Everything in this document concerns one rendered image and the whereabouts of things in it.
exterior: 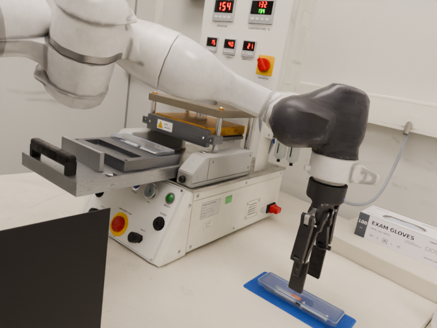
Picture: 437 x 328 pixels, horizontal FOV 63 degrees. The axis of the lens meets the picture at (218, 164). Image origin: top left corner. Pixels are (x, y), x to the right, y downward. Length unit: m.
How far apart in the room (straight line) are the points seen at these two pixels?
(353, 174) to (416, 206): 0.66
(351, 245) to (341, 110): 0.52
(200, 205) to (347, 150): 0.38
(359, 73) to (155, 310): 1.05
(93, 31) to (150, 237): 0.49
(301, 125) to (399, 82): 0.74
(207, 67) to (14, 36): 0.30
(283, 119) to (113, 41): 0.31
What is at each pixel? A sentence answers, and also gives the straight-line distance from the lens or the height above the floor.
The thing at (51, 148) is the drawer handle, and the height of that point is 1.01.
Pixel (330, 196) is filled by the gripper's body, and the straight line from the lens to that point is 0.71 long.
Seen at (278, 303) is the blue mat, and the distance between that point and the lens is 0.83.
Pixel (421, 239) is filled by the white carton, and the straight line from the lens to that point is 1.12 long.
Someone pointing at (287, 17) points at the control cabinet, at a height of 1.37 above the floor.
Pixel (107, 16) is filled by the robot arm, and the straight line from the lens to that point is 0.59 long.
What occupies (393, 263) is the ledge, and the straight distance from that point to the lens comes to 1.07.
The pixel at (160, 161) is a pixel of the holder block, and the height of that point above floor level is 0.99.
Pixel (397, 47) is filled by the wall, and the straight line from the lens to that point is 1.38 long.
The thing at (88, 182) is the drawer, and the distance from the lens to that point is 0.72.
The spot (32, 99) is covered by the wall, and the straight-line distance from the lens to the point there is 2.29.
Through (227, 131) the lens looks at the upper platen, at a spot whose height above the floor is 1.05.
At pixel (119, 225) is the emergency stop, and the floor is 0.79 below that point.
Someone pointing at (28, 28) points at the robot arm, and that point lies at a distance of 0.64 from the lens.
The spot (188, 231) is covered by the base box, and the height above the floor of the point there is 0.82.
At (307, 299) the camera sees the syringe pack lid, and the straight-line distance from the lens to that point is 0.83.
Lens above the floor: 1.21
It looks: 15 degrees down
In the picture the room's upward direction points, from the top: 9 degrees clockwise
